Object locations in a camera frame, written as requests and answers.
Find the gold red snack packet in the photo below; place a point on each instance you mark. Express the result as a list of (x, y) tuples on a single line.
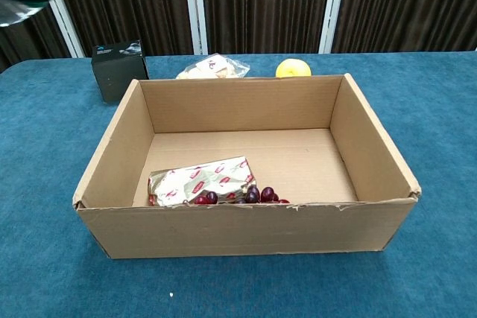
[(194, 180)]

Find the bunch of red grapes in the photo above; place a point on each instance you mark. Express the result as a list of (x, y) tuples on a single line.
[(266, 194)]

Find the black cube product box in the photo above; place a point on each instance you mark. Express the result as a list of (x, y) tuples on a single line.
[(115, 76)]

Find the open brown cardboard box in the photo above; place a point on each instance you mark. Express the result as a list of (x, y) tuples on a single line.
[(242, 232)]

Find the clear bag of pastries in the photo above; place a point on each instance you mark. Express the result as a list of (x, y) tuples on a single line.
[(208, 66)]

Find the yellow round fruit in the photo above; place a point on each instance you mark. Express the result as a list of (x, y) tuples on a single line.
[(292, 68)]

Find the blue felt table cover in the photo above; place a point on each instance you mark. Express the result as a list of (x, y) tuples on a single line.
[(428, 128)]

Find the white partition frame post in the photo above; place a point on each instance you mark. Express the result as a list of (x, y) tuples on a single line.
[(71, 31), (331, 16), (195, 16)]

